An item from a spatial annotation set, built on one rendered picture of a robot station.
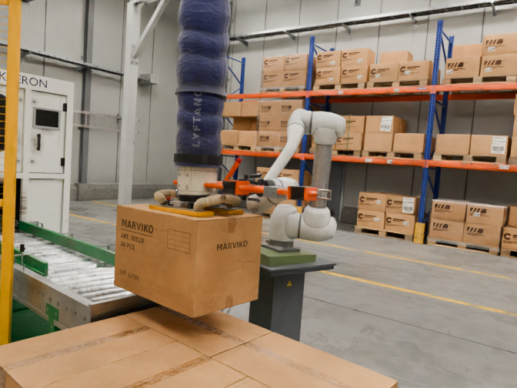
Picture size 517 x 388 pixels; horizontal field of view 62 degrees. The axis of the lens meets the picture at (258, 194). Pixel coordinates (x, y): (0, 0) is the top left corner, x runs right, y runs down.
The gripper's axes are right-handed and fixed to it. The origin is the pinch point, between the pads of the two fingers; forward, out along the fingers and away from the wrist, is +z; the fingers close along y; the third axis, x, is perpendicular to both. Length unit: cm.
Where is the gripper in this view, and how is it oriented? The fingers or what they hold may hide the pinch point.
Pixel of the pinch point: (238, 187)
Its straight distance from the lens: 183.9
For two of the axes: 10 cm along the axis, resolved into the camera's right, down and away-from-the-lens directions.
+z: -6.5, 0.0, -7.6
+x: -7.6, -1.0, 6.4
